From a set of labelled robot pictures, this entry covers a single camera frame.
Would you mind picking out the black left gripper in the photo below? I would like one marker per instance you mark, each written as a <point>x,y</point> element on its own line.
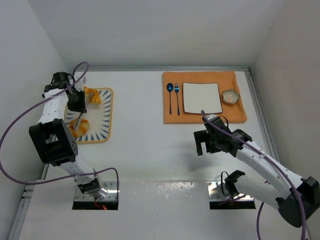
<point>77,105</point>

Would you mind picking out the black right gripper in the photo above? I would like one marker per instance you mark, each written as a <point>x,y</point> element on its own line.
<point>203,137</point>

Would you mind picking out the metal serving tongs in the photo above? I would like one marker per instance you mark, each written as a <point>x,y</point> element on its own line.
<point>78,120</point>

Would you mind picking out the curled striped croissant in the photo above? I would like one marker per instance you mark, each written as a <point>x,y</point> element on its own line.
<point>81,129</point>

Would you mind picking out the long striped croissant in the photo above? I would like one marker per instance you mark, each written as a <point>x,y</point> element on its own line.
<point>96,100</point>

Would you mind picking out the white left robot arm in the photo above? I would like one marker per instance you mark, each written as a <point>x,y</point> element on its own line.
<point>52,138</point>

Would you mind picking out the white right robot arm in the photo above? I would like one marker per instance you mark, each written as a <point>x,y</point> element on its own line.
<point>295,198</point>

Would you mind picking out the blue patterned serving tray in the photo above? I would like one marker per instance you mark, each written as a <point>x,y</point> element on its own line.
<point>99,117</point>

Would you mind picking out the orange cloth placemat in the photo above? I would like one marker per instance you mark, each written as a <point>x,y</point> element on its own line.
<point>226,80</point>

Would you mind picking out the white square plate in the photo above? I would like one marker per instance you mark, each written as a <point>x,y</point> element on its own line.
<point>201,96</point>

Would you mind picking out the small flower-shaped sauce dish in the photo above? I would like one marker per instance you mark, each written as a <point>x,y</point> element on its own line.
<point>230,96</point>

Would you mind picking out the blue metal fork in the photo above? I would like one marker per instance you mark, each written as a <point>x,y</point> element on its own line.
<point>177,89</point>

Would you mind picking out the blue metal spoon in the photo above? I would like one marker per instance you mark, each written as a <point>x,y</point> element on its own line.
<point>170,88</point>

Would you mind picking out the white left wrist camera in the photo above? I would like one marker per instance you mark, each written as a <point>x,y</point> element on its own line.
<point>79,86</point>

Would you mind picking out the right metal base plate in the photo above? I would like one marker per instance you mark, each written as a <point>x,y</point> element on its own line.
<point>219,201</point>

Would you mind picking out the metal base plate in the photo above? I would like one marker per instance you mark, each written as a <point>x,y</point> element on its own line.
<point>108,199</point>
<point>219,201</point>

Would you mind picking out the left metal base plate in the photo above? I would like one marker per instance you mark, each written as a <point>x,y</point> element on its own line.
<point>108,199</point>

